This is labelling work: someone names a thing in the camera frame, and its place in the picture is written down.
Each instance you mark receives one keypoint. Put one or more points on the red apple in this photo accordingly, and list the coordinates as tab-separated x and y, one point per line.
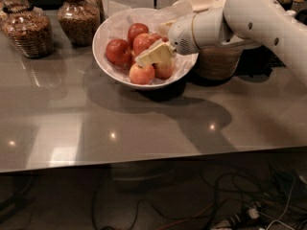
136	29
143	42
159	36
118	52

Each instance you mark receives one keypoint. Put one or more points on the white ceramic bowl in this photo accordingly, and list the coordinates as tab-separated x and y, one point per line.
116	26

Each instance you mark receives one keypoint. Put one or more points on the front stack of paper bowls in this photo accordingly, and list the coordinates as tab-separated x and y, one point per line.
217	64

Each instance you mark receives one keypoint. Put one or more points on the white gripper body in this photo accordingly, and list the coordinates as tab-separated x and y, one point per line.
180	34

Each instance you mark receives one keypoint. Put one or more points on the glass jar with granola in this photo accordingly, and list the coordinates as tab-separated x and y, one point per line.
79	19
27	28

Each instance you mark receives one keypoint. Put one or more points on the white power plug on floor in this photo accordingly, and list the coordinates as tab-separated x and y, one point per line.
239	219

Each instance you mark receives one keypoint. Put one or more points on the yellow-red apple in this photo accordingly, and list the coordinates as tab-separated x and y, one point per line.
141	75
165	69

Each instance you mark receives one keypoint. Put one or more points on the glass jar with granola middle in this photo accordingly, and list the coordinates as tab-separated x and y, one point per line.
79	19

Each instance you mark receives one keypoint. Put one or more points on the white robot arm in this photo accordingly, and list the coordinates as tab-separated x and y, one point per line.
236	23

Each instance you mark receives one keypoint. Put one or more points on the yellow-red apple right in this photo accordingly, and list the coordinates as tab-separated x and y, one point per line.
165	69

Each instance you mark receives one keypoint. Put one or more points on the yellow-red apple front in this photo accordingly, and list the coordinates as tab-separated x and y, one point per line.
141	75

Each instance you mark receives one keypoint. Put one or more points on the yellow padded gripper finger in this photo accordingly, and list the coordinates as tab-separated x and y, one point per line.
160	51
165	27

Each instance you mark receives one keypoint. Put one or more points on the glass jar with granola left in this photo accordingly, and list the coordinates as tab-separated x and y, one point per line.
27	28

